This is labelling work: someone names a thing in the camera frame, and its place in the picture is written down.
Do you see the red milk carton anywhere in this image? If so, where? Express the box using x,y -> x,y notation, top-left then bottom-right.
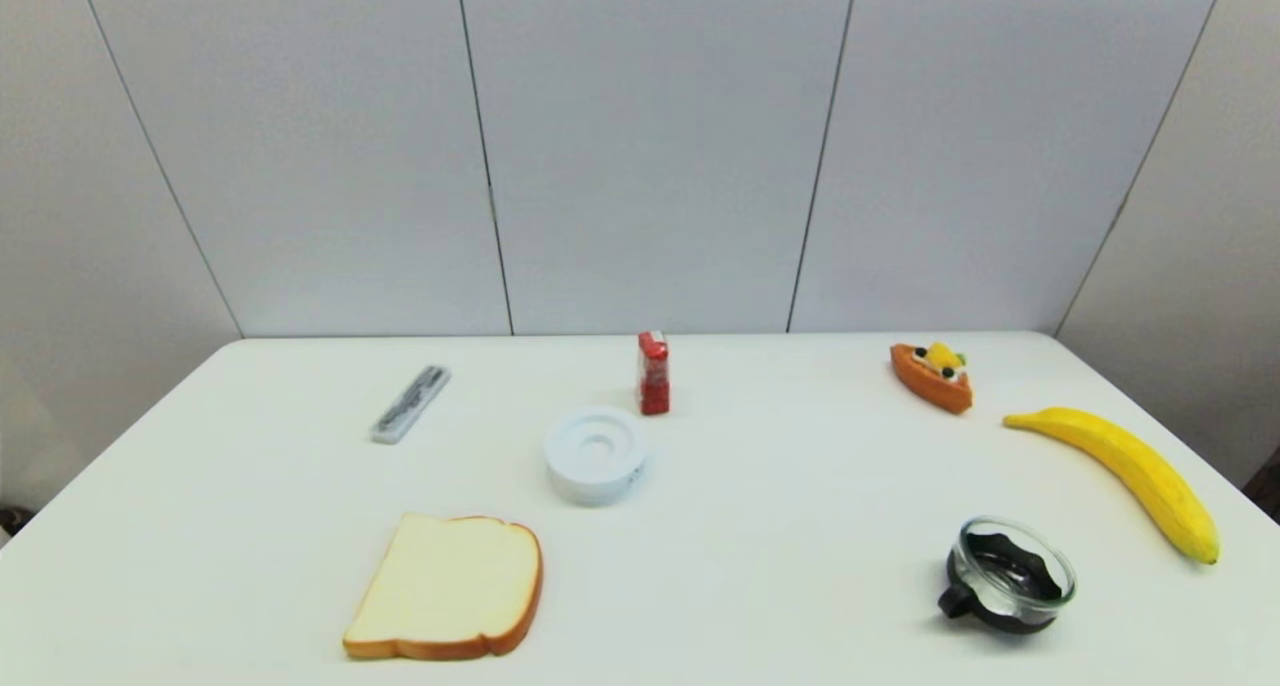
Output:
637,331 -> 672,416

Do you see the white round tape dispenser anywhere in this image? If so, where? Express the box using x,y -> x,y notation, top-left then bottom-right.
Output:
543,406 -> 651,508

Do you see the grey white pen case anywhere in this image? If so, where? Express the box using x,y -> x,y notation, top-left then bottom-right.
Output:
370,365 -> 452,445

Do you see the orange fruit tart slice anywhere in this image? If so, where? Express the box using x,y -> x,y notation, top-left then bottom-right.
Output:
889,341 -> 974,415

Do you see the slice of white bread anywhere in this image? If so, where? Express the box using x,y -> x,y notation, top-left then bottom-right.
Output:
342,512 -> 545,663

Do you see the yellow banana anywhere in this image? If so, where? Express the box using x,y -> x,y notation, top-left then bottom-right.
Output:
1003,407 -> 1222,566

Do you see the dark brown object behind table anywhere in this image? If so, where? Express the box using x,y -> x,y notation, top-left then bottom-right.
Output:
1243,446 -> 1280,523

